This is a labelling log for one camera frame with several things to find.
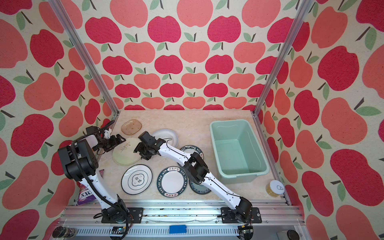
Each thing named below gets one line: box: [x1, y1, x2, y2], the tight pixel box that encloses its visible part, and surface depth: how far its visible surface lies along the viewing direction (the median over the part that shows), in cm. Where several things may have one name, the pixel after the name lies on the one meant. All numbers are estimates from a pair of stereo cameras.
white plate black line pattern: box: [121, 164, 153, 196], surface depth 88 cm
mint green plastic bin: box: [209, 119, 270, 185], surface depth 92 cm
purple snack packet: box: [76, 181, 97, 206], surface depth 80 cm
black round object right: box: [287, 229, 300, 240], surface depth 63 cm
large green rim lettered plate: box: [156, 166, 188, 198], surface depth 87 cm
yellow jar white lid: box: [265, 179, 285, 198], surface depth 80 cm
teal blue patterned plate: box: [189, 179, 212, 195], surface depth 84 cm
